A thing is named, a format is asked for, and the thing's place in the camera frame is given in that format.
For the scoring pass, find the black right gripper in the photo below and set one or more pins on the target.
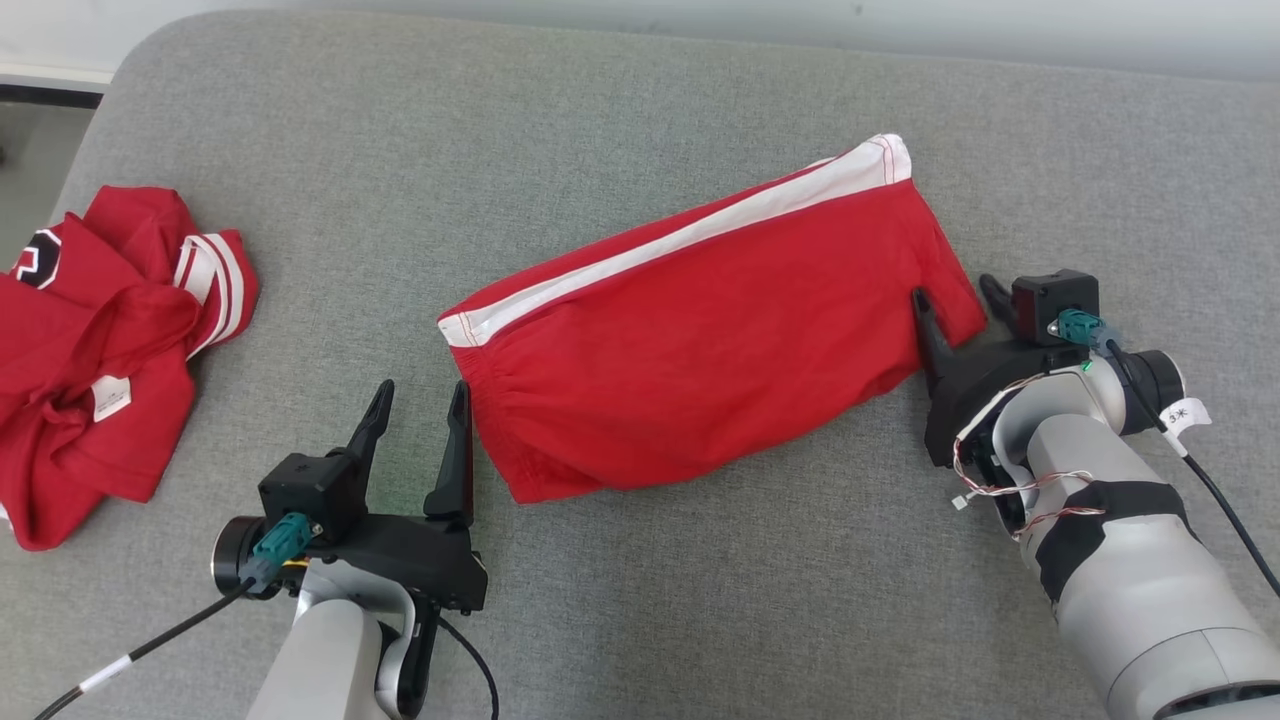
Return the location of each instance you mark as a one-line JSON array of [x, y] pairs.
[[975, 385]]

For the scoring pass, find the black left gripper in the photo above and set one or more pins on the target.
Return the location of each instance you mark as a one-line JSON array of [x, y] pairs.
[[420, 560]]

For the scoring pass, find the red shorts white stripe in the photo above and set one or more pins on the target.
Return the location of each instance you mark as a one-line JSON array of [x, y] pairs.
[[700, 350]]

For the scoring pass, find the red jersey white sleeves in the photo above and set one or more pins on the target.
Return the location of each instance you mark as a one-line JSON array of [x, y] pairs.
[[100, 340]]

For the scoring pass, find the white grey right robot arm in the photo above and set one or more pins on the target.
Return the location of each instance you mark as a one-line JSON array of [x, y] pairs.
[[1130, 580]]

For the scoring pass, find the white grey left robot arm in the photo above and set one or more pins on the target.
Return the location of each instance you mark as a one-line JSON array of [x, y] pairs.
[[330, 650]]

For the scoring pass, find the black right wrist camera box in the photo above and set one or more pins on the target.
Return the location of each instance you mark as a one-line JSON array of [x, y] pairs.
[[1050, 295]]

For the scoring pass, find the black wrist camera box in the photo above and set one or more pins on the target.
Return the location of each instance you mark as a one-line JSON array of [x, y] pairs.
[[1050, 295], [310, 485]]

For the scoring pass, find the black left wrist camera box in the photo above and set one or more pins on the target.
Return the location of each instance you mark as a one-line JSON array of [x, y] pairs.
[[310, 485]]

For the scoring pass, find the white wall baseboard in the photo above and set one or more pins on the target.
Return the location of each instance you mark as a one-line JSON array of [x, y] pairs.
[[50, 75]]

